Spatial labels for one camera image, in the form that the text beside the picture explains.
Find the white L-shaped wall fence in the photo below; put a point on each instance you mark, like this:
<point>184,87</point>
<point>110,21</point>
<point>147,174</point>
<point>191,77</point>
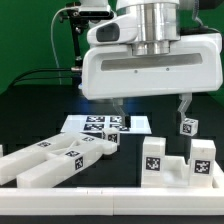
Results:
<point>111,201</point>

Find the white block left edge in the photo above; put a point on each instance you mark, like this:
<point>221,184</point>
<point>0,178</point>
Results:
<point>1,151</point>

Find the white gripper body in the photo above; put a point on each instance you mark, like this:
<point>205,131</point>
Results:
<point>111,70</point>

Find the white marker base sheet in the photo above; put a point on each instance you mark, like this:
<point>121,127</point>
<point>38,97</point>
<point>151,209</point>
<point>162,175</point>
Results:
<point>95,123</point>

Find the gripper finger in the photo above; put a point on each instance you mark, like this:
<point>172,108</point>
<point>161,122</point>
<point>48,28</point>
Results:
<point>185,101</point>
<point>118,106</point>

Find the white chair seat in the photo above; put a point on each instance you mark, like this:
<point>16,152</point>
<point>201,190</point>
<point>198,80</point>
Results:
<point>176,174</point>

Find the white chair back frame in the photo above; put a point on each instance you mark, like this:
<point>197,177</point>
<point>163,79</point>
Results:
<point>51,161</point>

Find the black camera on stand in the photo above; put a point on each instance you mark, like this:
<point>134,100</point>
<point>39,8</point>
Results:
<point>95,10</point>

